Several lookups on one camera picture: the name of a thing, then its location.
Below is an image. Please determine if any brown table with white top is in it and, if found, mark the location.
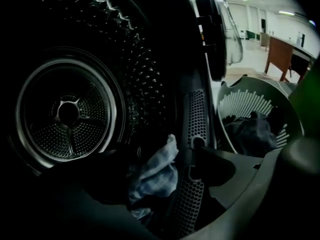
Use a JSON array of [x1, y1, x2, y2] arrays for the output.
[[264, 35, 318, 84]]

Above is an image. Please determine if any round black washing machine door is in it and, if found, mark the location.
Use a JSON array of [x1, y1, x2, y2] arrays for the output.
[[192, 0, 245, 83]]

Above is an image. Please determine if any grey laundry basket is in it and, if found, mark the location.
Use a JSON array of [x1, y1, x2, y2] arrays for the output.
[[216, 76, 305, 158]]

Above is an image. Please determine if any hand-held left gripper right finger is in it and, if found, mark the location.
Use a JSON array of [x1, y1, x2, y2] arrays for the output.
[[189, 146, 237, 189]]

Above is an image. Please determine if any dark grey garment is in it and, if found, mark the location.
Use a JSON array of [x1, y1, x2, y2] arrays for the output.
[[223, 111, 279, 158]]

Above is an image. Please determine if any light checked garment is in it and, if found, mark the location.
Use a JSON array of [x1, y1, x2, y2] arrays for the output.
[[128, 133, 180, 220]]

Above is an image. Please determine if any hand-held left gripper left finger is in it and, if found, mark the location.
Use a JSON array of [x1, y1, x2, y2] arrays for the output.
[[76, 153, 130, 208]]

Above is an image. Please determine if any black washing machine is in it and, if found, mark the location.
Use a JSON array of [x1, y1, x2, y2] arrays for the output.
[[0, 0, 226, 240]]

